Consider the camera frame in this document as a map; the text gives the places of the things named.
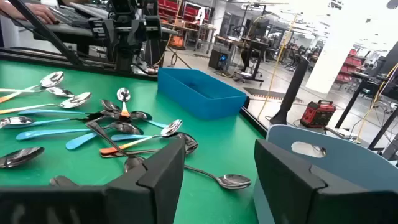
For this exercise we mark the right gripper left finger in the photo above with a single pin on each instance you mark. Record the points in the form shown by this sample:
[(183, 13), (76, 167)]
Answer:
[(140, 199)]

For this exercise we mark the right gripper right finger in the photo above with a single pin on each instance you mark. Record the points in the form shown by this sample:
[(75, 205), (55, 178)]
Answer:
[(295, 199)]

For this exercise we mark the person's forearm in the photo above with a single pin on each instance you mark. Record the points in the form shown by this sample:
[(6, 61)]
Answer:
[(12, 9)]

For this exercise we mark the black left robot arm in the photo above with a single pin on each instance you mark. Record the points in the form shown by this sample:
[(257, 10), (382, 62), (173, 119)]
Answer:
[(126, 59)]

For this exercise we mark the red storage shelf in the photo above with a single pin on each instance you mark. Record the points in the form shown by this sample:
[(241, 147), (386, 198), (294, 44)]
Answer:
[(349, 67), (174, 9)]

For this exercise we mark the black keyboard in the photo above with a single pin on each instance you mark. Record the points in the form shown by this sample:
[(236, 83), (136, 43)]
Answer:
[(70, 17)]

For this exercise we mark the wooden workbench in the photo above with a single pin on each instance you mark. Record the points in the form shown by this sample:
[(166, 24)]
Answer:
[(186, 28)]

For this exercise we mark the white power strip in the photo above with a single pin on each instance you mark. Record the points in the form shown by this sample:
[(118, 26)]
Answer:
[(345, 133)]

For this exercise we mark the person's hand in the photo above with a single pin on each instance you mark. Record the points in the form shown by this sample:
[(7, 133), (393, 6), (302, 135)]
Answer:
[(40, 12)]

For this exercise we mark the red portable generator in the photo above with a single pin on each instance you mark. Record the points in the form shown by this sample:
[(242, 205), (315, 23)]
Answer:
[(317, 113)]

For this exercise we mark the black computer tower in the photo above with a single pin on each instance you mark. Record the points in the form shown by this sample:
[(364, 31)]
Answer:
[(219, 59)]

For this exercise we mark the blue rectangular plastic bin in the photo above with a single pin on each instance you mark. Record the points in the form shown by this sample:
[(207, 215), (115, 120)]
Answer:
[(199, 99)]

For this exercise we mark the black standing desk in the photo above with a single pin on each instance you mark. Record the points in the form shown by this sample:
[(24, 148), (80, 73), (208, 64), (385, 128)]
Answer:
[(253, 59)]

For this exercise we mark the black monitor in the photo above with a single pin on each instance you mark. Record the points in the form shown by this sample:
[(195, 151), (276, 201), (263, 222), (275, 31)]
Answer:
[(258, 28)]

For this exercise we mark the black frame strut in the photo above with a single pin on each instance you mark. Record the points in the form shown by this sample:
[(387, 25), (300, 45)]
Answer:
[(43, 31)]

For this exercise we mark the black post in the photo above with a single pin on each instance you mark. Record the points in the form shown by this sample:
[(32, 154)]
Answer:
[(290, 90)]

